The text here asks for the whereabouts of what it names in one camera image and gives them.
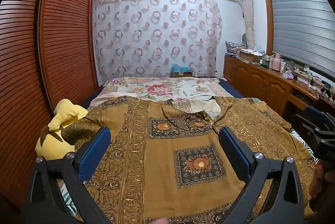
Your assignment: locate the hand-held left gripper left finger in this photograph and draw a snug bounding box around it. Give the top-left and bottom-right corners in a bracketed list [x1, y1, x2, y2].
[19, 126, 113, 224]

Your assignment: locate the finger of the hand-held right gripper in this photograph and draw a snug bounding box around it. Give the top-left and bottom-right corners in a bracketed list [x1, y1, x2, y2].
[290, 114, 323, 137]
[305, 106, 335, 125]

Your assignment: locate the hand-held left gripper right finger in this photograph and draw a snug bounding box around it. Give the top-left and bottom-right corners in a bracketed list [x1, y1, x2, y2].
[219, 127, 305, 224]

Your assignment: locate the golden brown patterned blanket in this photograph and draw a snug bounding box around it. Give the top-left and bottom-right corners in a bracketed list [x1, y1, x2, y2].
[61, 96, 318, 224]

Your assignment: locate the person's right hand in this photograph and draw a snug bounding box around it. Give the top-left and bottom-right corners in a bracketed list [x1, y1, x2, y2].
[309, 161, 330, 200]

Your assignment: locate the white power strip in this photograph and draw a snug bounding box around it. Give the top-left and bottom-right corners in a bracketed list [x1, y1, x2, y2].
[309, 80, 325, 91]

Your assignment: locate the yellow plush toy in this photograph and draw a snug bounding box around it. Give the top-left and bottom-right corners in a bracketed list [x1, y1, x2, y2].
[36, 99, 89, 161]

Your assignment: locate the leaf print bed sheet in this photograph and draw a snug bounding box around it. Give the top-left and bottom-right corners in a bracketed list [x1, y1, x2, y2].
[59, 127, 316, 219]

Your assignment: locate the wooden cabinet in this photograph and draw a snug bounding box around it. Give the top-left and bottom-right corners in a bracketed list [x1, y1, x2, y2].
[223, 55, 322, 117]

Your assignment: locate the pink thermos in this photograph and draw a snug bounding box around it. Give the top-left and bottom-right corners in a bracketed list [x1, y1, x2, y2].
[271, 54, 281, 71]

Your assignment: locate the dark blue mattress cover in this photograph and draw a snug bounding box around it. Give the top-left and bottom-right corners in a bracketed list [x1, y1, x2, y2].
[82, 77, 245, 109]

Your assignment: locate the open cardboard box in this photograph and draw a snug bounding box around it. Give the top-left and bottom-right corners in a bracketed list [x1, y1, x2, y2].
[237, 50, 263, 63]

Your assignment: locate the grey window blind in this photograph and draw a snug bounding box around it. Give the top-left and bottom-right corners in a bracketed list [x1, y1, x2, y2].
[268, 0, 335, 75]

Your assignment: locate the blue cloth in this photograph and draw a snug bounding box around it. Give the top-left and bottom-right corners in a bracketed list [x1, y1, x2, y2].
[171, 64, 190, 73]

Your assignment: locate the wooden louvered wardrobe door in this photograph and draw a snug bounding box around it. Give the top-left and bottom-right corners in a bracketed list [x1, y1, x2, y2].
[0, 0, 59, 214]
[39, 0, 98, 116]

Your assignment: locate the tied beige curtain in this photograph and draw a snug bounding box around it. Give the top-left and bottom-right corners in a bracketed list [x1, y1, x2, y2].
[237, 0, 255, 49]

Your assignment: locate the circle pattern curtain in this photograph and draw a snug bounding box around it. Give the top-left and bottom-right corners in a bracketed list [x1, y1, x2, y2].
[93, 0, 223, 77]

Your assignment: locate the wooden window frame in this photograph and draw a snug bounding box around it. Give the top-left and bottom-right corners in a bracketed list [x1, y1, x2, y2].
[261, 0, 312, 57]

